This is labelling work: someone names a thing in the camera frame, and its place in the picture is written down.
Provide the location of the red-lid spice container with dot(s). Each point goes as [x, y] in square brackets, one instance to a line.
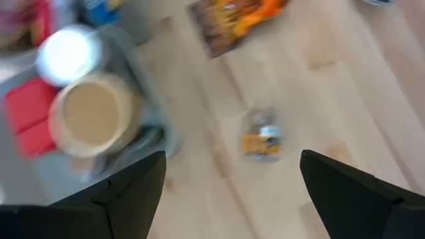
[28, 109]

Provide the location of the white-lid spice jar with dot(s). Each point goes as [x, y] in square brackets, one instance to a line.
[68, 54]

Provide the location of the orange brown snack packet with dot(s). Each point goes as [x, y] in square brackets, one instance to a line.
[232, 23]

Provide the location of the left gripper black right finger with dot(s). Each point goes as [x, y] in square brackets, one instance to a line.
[365, 206]

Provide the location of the red ramen packet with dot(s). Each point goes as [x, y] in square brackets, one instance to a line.
[23, 23]

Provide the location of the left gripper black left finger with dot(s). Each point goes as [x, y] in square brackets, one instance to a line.
[99, 215]

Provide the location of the gold-lid nori furikake jar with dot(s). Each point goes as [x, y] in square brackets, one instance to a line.
[91, 114]

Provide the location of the blue yellow snack bag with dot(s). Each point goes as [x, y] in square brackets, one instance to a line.
[99, 10]

